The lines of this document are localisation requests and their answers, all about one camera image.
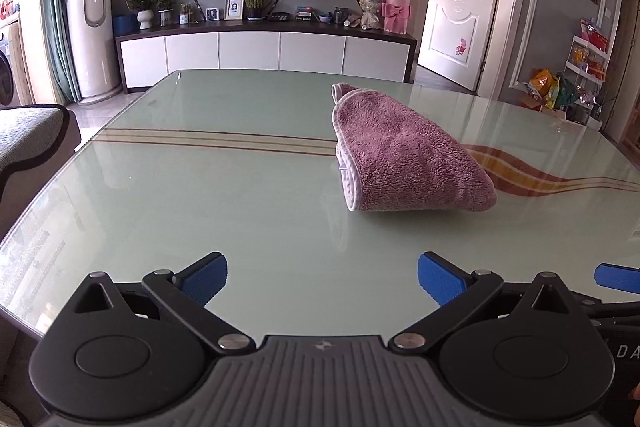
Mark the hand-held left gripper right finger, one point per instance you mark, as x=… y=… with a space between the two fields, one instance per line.
x=442 y=279

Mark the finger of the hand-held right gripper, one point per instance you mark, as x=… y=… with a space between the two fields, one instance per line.
x=617 y=279
x=617 y=316

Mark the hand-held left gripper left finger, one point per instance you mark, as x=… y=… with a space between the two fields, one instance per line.
x=205 y=279

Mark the pink towel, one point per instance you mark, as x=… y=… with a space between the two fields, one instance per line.
x=400 y=147

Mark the green bag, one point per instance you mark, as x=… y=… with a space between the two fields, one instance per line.
x=564 y=93

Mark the red box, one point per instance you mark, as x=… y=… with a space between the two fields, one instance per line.
x=531 y=102

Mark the yellow snack bag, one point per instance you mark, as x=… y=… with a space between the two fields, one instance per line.
x=542 y=84

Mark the white shelf rack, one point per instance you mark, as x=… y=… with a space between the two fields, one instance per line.
x=587 y=67

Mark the white television cabinet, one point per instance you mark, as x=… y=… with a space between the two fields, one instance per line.
x=250 y=52

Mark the small potted plant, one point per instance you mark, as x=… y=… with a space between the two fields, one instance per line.
x=185 y=14

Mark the blue storage box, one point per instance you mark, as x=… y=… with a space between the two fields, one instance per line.
x=122 y=24

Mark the black calculator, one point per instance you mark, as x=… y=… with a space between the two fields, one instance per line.
x=278 y=17

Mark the potted plant in grey pot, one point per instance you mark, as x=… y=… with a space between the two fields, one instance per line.
x=166 y=9

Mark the yellow-green potted plant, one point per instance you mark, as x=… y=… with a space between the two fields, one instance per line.
x=255 y=3

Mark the wrapped flower bouquet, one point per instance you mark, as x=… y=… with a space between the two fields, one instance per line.
x=370 y=7

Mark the glass jar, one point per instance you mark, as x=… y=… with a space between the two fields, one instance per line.
x=341 y=16

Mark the stack of books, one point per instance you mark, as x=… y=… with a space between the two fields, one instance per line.
x=304 y=13

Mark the blue bowl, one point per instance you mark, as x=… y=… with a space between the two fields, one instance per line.
x=324 y=18

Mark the washing machine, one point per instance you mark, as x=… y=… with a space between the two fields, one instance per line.
x=7 y=67

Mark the white standing air conditioner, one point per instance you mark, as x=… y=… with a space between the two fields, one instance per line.
x=92 y=7

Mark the green curtain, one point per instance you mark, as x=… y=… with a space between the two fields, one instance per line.
x=57 y=7

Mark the small photo frame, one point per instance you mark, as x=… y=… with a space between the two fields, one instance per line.
x=212 y=14

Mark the large white photo frame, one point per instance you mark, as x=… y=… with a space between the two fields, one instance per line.
x=234 y=8

